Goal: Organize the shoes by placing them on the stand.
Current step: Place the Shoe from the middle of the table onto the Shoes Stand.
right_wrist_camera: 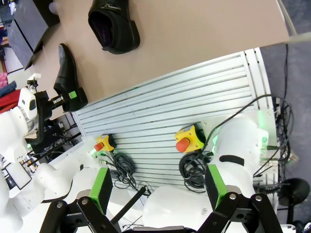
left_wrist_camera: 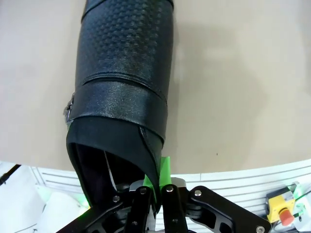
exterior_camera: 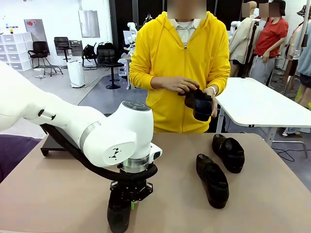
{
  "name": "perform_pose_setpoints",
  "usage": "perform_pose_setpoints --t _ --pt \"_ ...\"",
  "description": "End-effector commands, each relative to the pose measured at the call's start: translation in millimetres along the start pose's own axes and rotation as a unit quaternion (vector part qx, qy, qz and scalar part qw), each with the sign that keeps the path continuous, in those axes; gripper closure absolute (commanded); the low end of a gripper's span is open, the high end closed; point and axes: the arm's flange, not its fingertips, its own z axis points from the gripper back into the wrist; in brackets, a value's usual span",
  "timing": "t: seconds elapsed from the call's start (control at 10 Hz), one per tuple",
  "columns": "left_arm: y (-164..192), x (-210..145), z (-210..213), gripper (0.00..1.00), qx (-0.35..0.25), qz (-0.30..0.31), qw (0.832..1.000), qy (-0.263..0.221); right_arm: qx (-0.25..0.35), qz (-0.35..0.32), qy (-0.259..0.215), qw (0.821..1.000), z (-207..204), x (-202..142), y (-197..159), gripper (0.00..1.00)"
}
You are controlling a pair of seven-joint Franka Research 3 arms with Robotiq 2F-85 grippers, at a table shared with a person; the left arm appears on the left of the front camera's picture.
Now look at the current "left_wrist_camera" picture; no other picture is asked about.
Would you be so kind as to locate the aluminium frame rail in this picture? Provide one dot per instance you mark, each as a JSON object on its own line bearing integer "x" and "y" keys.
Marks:
{"x": 218, "y": 184}

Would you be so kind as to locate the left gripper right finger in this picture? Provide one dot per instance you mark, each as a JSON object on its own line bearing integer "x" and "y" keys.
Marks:
{"x": 194, "y": 211}

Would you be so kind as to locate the yellow emergency stop box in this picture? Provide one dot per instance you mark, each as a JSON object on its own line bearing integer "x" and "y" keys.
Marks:
{"x": 279, "y": 204}

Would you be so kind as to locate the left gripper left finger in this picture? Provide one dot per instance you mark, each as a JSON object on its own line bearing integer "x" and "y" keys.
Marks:
{"x": 136, "y": 208}

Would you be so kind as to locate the black leather shoe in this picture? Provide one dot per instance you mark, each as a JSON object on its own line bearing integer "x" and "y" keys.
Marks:
{"x": 121, "y": 60}

